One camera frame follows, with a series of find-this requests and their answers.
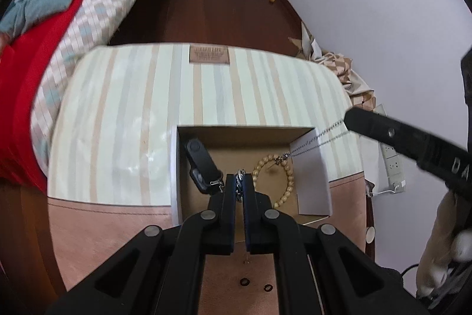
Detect striped cloth with brown label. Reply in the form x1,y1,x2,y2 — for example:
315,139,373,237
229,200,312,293
46,43,369,315

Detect silver chain necklace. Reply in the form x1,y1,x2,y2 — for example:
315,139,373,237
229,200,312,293
273,119,349,167

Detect black car key fob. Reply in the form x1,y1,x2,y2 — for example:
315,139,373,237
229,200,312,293
184,139,226,195

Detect white power strip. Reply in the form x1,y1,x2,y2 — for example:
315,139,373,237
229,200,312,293
373,104,407,195

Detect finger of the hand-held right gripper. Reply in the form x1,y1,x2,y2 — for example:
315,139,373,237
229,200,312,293
344,107,425,165

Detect cardboard box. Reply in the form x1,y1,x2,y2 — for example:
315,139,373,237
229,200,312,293
170,125,333,227

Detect wooden bead bracelet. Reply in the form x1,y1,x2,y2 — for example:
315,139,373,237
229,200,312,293
252,152,297,209

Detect checked beige cloth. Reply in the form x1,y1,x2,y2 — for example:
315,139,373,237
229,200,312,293
288,22,377,116

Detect white cable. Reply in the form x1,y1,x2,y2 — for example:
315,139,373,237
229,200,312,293
366,180,406,198

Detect person's right hand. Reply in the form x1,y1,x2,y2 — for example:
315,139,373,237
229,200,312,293
416,190,472,301

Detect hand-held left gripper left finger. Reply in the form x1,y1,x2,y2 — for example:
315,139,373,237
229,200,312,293
46,174,237,315

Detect red blanket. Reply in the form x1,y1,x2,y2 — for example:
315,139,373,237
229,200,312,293
0,0,122,190

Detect black cable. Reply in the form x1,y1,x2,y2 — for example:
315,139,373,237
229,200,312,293
400,263,419,279

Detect checked bed sheet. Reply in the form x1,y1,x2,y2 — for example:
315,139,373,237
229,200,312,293
29,0,182,173

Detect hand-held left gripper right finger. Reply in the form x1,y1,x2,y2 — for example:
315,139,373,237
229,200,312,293
244,173,430,315

